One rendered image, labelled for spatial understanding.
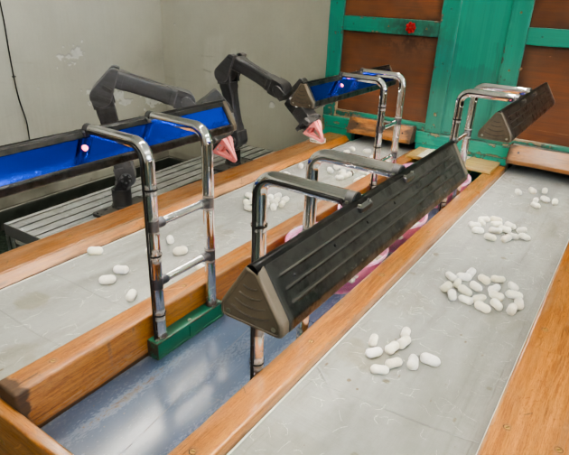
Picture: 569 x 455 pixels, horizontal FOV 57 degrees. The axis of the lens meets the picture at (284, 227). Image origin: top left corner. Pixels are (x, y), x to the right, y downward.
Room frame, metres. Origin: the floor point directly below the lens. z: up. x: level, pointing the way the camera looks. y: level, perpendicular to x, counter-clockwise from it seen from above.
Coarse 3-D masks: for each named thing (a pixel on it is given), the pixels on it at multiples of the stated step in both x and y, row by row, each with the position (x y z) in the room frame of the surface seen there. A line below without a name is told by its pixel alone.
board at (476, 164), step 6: (414, 150) 2.08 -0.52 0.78; (420, 150) 2.09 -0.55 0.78; (408, 156) 2.01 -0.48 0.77; (414, 156) 2.00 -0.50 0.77; (468, 162) 1.93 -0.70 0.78; (474, 162) 1.94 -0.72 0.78; (480, 162) 1.94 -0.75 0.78; (486, 162) 1.94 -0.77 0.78; (492, 162) 1.95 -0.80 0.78; (498, 162) 1.95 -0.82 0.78; (468, 168) 1.88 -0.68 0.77; (474, 168) 1.87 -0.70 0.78; (480, 168) 1.87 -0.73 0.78; (486, 168) 1.87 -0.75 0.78; (492, 168) 1.88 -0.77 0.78
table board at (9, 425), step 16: (0, 400) 0.64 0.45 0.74; (0, 416) 0.61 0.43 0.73; (16, 416) 0.60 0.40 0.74; (0, 432) 0.62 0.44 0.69; (16, 432) 0.58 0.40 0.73; (32, 432) 0.57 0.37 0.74; (0, 448) 0.62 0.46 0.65; (16, 448) 0.59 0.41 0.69; (32, 448) 0.56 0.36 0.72; (48, 448) 0.55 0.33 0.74; (64, 448) 0.55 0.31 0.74
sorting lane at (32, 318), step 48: (240, 192) 1.61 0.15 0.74; (288, 192) 1.63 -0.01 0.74; (144, 240) 1.23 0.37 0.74; (192, 240) 1.24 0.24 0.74; (240, 240) 1.25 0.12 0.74; (48, 288) 0.98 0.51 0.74; (96, 288) 0.98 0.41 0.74; (144, 288) 0.99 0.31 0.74; (0, 336) 0.80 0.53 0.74; (48, 336) 0.81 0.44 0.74
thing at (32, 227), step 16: (192, 160) 2.16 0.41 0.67; (224, 160) 2.18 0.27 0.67; (160, 176) 1.94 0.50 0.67; (176, 176) 1.95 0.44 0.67; (192, 176) 1.96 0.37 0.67; (96, 192) 1.74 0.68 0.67; (160, 192) 1.76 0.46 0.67; (64, 208) 1.59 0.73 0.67; (80, 208) 1.59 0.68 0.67; (96, 208) 1.60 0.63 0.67; (16, 224) 1.45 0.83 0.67; (32, 224) 1.45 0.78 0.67; (48, 224) 1.46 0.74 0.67; (64, 224) 1.46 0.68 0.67; (32, 240) 1.37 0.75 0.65
